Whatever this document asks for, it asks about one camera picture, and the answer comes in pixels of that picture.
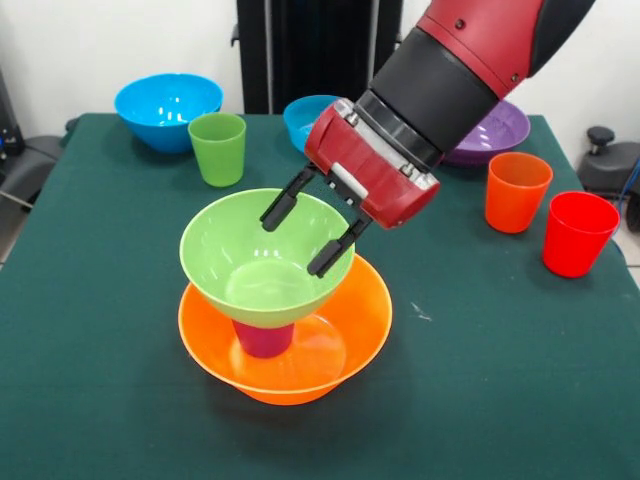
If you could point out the orange bowl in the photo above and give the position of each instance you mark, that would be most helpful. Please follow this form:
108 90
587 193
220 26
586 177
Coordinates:
365 310

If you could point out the large blue bowl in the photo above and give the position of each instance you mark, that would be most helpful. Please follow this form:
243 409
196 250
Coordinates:
165 110

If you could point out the purple bowl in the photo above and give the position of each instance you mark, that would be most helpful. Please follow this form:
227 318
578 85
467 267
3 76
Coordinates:
505 135

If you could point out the small blue bowl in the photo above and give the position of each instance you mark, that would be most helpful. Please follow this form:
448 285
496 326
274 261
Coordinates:
300 120

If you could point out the purple cup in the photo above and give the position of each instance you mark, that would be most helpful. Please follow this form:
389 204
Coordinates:
262 342

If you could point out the dark green table cloth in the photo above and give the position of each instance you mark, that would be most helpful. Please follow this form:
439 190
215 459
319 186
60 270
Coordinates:
100 375

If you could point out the orange cup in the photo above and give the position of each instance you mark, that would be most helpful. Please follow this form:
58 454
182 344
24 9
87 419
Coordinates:
512 205

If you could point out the red cup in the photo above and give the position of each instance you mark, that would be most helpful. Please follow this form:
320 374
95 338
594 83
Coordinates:
575 250

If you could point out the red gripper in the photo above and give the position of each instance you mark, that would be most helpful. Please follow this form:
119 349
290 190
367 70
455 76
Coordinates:
360 165

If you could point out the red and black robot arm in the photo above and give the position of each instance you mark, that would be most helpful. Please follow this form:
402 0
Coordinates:
450 85

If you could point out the green bowl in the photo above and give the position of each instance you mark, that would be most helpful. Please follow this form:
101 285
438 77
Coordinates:
220 250

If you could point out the grey base with knob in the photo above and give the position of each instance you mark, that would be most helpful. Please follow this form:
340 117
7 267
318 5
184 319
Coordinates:
615 165

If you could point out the plain green cup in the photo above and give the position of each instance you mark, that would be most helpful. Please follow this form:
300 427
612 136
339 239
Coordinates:
217 155

